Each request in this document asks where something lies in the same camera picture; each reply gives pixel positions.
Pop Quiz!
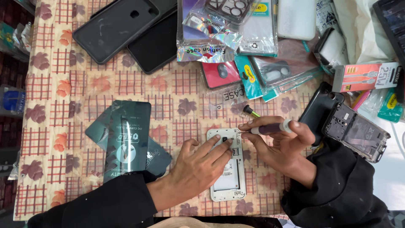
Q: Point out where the person's left hand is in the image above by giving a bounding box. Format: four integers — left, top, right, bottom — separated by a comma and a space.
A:
168, 134, 233, 199

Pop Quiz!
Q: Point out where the person's right hand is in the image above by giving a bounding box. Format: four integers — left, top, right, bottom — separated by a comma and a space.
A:
238, 115, 317, 178

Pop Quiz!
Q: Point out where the purple precision screwdriver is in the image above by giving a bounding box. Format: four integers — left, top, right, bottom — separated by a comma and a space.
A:
238, 119, 293, 135

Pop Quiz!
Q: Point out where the white phone with back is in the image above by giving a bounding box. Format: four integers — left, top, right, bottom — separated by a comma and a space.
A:
206, 128, 247, 202

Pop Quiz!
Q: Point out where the dark green screen protector packet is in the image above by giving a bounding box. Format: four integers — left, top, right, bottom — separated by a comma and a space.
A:
145, 136, 173, 178
85, 106, 112, 152

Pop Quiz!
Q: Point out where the green and black screwdriver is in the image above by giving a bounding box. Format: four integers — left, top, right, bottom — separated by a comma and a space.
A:
243, 104, 262, 118

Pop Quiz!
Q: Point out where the black phone back cover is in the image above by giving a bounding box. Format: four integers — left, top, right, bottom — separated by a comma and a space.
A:
297, 81, 346, 147

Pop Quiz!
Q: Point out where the large dark green protector packet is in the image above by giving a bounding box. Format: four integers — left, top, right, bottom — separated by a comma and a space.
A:
103, 100, 152, 184

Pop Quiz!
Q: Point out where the teal packet with grey case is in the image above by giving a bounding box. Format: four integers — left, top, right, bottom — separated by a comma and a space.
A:
234, 54, 324, 103

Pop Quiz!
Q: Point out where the red phone case in packet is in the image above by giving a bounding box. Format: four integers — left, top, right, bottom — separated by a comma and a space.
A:
199, 60, 243, 92

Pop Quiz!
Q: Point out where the brown translucent case packet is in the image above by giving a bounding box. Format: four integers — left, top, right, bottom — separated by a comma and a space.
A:
276, 34, 321, 68

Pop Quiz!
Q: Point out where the small teal packet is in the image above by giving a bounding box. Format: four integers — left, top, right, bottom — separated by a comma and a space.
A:
377, 88, 405, 124

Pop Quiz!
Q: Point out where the black and white phone case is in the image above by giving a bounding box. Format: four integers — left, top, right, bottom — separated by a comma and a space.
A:
313, 27, 349, 75

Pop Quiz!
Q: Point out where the holographic phone case packet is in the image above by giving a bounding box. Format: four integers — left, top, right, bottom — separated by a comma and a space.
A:
176, 0, 235, 63

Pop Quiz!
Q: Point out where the clear packet with yellow label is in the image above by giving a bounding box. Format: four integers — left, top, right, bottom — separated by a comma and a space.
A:
237, 0, 279, 58

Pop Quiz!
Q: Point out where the plain black phone case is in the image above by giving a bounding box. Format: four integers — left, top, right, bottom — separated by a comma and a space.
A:
127, 7, 178, 75

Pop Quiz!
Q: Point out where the patterned floral tablecloth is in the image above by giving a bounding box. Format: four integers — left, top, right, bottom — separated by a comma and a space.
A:
13, 0, 324, 221

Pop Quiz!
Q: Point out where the holographic packet with clear case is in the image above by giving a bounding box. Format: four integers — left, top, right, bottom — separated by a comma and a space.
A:
182, 0, 257, 51

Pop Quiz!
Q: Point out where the white plastic bag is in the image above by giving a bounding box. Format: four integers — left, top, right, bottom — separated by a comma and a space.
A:
332, 0, 400, 65

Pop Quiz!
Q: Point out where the clear case with lens rings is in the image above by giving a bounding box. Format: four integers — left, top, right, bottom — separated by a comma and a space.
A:
204, 0, 255, 25

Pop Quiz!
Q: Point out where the black phone case with cutouts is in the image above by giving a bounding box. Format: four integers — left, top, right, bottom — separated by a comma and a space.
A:
72, 0, 161, 66

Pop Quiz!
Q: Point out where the dark device with black edge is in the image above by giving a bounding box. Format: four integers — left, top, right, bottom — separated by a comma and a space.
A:
372, 0, 405, 67

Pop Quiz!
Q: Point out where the blue item in clear packet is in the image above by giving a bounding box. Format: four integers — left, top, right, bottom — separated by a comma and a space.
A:
0, 84, 27, 118

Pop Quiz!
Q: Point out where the heap of clear packets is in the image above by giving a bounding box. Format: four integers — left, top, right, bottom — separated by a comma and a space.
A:
0, 21, 35, 63

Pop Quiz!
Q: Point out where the disassembled phone frame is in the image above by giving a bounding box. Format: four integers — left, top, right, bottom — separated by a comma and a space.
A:
322, 103, 392, 164

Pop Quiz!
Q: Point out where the orange charging cable box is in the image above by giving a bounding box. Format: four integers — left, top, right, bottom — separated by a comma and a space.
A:
332, 62, 403, 93

